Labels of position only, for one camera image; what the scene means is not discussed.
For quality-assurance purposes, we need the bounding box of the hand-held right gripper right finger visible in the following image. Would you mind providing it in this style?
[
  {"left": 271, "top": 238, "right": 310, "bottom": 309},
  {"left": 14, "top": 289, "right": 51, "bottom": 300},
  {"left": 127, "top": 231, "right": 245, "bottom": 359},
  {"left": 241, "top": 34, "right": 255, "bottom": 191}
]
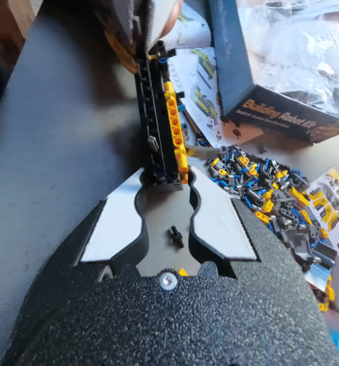
[{"left": 188, "top": 166, "right": 259, "bottom": 265}]

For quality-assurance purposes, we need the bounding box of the grey desk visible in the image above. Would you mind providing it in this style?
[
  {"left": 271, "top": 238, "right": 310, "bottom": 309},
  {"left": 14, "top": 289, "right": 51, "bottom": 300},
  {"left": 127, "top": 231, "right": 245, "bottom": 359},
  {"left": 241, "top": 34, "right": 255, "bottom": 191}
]
[{"left": 0, "top": 11, "right": 339, "bottom": 366}]

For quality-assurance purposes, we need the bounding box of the clear plastic wrapping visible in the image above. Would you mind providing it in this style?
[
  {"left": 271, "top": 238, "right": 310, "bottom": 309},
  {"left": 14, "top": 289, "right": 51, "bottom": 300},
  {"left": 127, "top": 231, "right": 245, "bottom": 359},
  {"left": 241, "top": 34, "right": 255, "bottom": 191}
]
[{"left": 238, "top": 0, "right": 339, "bottom": 115}]

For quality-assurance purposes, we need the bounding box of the grey curved panel brick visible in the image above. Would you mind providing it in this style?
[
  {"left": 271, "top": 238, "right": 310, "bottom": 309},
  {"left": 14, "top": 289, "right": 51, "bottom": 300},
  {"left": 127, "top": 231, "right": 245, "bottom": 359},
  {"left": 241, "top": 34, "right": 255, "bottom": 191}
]
[{"left": 184, "top": 140, "right": 224, "bottom": 160}]

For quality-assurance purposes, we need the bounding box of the yellow black brick model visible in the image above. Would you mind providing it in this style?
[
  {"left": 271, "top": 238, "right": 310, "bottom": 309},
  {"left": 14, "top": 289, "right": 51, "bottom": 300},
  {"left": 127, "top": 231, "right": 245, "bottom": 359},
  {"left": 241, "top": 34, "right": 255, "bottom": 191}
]
[{"left": 105, "top": 29, "right": 190, "bottom": 193}]

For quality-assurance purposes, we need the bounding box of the pile of small building bricks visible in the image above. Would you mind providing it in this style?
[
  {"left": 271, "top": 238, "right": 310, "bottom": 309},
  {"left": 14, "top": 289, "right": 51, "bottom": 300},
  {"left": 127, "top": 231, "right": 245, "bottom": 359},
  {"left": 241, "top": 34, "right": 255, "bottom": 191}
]
[{"left": 197, "top": 144, "right": 339, "bottom": 312}]

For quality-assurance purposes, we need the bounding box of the wooden furniture leg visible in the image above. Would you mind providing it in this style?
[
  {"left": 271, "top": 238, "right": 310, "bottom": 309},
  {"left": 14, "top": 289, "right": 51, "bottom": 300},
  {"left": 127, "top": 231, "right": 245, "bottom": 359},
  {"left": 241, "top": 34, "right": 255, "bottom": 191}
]
[{"left": 0, "top": 0, "right": 35, "bottom": 67}]

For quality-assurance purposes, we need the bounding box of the blue cardboard kit box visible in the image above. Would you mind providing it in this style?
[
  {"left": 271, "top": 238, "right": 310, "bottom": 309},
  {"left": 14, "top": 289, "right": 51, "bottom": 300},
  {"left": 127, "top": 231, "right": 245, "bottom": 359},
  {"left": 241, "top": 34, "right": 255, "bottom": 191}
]
[{"left": 207, "top": 0, "right": 339, "bottom": 143}]

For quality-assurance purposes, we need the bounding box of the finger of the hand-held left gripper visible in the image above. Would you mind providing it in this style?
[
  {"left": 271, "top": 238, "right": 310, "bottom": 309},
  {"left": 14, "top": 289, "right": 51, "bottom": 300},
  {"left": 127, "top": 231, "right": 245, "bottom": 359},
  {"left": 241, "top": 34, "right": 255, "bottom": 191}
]
[
  {"left": 145, "top": 0, "right": 176, "bottom": 51},
  {"left": 112, "top": 0, "right": 144, "bottom": 55}
]

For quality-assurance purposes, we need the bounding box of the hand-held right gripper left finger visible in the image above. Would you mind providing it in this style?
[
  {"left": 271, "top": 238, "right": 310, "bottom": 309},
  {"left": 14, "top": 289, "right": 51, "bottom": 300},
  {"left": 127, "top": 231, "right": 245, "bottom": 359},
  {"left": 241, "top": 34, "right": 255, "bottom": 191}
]
[{"left": 79, "top": 167, "right": 150, "bottom": 268}]

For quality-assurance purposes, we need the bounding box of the yellow sticker sheet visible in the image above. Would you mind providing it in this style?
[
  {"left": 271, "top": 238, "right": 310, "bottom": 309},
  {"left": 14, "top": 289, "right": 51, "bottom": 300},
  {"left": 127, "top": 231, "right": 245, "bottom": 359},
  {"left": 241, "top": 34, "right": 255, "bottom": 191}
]
[{"left": 305, "top": 167, "right": 339, "bottom": 270}]

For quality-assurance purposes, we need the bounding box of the black axle pin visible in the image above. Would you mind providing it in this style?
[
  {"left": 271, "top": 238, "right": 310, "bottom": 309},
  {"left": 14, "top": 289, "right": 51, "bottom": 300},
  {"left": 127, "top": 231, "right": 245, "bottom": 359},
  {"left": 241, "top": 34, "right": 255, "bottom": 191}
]
[{"left": 169, "top": 226, "right": 185, "bottom": 249}]

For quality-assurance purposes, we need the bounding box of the person's left hand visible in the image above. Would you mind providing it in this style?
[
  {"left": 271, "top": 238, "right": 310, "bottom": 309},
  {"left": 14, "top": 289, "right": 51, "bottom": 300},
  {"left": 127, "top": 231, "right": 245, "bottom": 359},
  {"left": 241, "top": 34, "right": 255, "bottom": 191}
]
[{"left": 161, "top": 0, "right": 185, "bottom": 39}]

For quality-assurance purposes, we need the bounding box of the instruction booklet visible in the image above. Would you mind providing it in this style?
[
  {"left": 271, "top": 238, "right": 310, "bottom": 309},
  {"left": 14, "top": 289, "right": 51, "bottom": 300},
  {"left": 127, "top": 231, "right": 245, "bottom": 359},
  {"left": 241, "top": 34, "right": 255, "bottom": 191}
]
[{"left": 162, "top": 4, "right": 264, "bottom": 148}]

